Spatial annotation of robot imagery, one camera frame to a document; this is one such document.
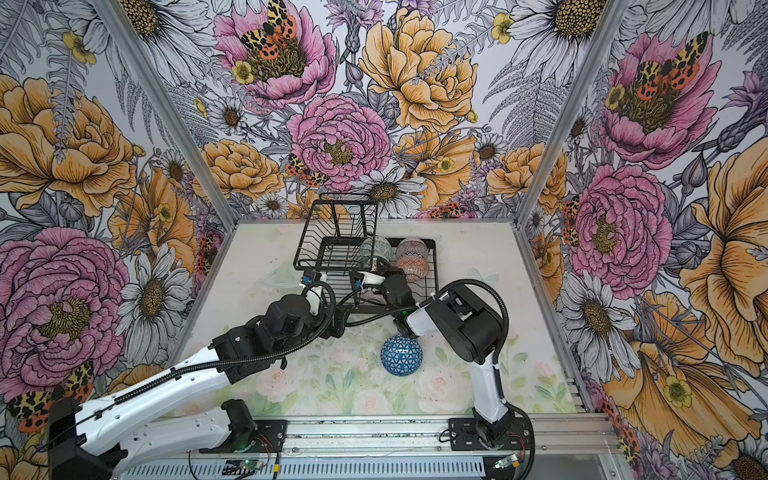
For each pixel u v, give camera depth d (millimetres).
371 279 852
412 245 1080
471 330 541
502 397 598
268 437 738
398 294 746
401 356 871
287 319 528
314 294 585
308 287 612
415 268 1050
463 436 741
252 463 712
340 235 1056
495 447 710
